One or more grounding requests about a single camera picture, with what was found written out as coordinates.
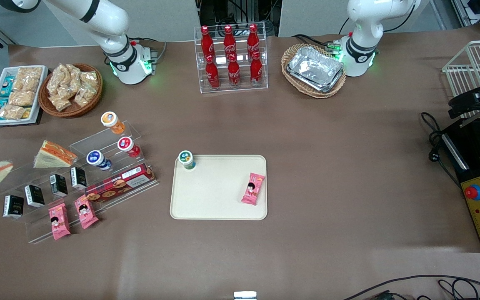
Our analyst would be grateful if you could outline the white rectangular snack tray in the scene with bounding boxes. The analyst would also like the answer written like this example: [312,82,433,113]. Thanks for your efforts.
[0,65,49,127]

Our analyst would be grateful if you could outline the aluminium foil tray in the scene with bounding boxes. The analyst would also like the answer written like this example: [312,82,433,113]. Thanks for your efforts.
[286,46,346,93]

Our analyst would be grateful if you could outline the beige plastic tray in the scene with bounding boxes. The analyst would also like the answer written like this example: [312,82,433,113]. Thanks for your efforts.
[170,155,268,221]

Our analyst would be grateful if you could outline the small black drink carton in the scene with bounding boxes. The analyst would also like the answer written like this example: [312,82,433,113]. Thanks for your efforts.
[24,185,45,208]
[70,167,88,191]
[50,174,69,198]
[2,195,25,219]

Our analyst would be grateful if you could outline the black sealing machine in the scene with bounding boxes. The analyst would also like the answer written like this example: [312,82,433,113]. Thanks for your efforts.
[440,117,480,253]

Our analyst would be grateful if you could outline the large clear acrylic step stand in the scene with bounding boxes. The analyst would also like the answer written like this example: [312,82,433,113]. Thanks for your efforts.
[0,163,160,245]

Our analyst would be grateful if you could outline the tan cracker pack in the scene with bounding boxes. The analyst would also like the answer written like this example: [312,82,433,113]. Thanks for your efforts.
[9,90,37,108]
[17,67,43,93]
[0,104,26,122]

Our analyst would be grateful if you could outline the red emergency stop button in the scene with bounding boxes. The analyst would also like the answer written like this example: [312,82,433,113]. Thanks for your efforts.
[464,183,480,202]

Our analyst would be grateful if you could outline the pink snack packet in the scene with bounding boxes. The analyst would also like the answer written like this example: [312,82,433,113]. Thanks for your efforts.
[74,195,100,230]
[241,172,266,206]
[48,203,72,241]

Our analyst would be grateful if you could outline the clear bag of crackers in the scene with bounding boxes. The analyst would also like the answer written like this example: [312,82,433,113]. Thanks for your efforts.
[66,64,82,90]
[75,83,98,108]
[50,92,73,113]
[80,71,99,88]
[47,65,68,96]

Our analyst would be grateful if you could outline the brown wicker snack basket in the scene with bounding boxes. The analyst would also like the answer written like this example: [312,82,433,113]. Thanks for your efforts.
[38,63,104,119]

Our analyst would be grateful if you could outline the blue yogurt bottle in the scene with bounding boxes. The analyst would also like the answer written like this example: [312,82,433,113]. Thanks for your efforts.
[86,150,112,171]

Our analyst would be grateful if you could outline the red cookie box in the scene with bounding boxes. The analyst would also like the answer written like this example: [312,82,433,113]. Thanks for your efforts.
[85,163,157,204]

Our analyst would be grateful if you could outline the light wicker basket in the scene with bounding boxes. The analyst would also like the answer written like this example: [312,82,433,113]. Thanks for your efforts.
[281,43,348,100]

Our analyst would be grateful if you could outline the orange yogurt bottle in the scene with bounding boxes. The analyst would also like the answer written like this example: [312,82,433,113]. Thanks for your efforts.
[101,111,126,135]

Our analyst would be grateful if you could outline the red yogurt bottle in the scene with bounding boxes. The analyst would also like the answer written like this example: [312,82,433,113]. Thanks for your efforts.
[117,136,141,159]

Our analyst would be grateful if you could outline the red cola bottle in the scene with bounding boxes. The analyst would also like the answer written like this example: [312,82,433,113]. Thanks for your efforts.
[205,54,221,90]
[227,53,242,88]
[200,26,216,59]
[247,24,261,56]
[223,25,238,58]
[250,51,264,86]

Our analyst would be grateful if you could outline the green lid yogurt cup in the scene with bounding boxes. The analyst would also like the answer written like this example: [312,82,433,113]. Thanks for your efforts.
[178,150,197,171]

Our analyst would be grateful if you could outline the black background equipment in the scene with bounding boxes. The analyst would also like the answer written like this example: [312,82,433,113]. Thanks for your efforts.
[198,0,283,39]

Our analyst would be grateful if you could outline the clear acrylic bottle rack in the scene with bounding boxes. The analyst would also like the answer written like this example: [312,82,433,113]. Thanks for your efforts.
[194,23,269,94]

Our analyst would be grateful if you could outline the black power cable with plug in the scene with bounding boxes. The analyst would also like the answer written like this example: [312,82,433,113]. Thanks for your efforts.
[421,112,462,189]

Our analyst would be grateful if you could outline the white wire basket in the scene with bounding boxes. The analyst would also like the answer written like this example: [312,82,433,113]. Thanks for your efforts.
[442,40,480,120]

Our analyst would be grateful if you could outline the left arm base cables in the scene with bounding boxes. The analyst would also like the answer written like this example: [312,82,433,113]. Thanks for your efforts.
[292,34,345,54]

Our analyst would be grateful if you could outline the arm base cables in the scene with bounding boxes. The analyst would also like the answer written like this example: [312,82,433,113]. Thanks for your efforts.
[292,34,345,54]
[130,38,168,64]

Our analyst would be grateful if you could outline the black floor cables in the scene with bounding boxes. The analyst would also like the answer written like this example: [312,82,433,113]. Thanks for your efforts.
[342,275,480,300]

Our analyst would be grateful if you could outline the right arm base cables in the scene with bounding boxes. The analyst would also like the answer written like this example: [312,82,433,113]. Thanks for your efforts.
[130,38,168,64]

